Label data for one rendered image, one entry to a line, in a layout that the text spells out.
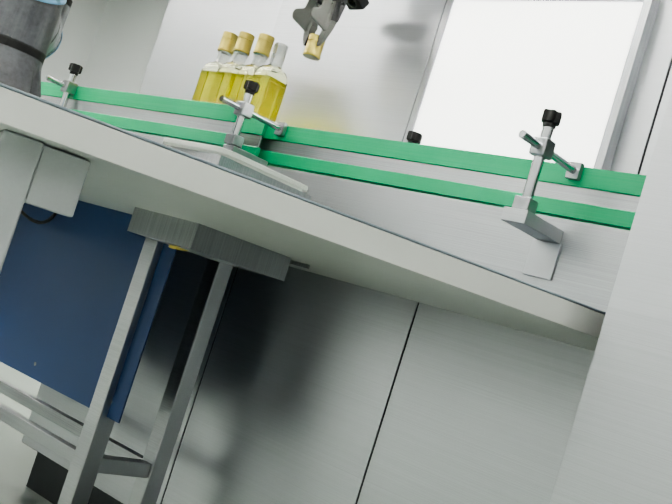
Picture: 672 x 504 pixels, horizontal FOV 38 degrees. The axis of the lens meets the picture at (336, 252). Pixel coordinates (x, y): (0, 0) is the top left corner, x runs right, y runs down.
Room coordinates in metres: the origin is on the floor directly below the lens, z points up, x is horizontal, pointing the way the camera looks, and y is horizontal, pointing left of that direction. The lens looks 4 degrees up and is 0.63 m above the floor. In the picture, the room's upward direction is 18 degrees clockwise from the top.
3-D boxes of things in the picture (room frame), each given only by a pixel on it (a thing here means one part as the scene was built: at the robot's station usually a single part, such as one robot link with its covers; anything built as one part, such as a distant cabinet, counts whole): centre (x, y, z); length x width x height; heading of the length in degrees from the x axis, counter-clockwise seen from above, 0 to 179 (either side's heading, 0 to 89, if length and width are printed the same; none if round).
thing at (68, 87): (2.18, 0.70, 0.94); 0.07 x 0.04 x 0.13; 138
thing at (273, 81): (1.99, 0.24, 0.99); 0.06 x 0.06 x 0.21; 48
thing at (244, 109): (1.81, 0.23, 0.95); 0.17 x 0.03 x 0.12; 138
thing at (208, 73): (2.11, 0.36, 0.99); 0.06 x 0.06 x 0.21; 48
